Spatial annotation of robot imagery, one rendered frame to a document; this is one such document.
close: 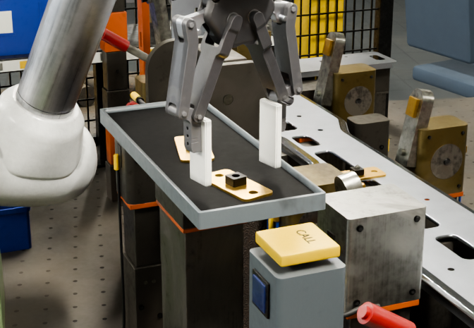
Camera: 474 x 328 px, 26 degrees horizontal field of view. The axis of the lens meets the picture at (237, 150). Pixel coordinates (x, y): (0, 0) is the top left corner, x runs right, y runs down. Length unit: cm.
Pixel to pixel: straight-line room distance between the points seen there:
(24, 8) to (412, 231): 120
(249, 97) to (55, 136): 41
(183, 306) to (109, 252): 83
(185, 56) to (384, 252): 34
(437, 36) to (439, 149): 263
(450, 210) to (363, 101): 57
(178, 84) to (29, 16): 120
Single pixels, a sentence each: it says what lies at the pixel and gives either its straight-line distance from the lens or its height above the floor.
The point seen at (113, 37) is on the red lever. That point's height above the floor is 114.
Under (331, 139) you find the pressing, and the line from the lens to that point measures 172.
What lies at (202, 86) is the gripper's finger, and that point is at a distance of 100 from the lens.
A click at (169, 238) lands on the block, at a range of 121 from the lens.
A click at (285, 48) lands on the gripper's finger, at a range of 106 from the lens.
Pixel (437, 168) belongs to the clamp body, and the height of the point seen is 98.
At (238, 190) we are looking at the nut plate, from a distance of 105.
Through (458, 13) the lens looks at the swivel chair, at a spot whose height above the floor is 72.
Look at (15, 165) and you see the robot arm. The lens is 175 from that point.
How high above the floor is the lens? 155
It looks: 19 degrees down
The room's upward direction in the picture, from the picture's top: straight up
